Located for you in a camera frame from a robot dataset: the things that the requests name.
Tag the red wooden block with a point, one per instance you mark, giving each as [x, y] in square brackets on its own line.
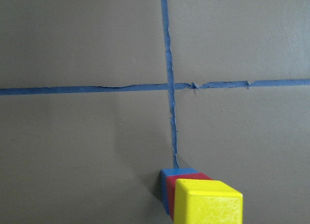
[168, 181]

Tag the yellow wooden block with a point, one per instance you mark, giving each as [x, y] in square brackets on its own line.
[206, 202]

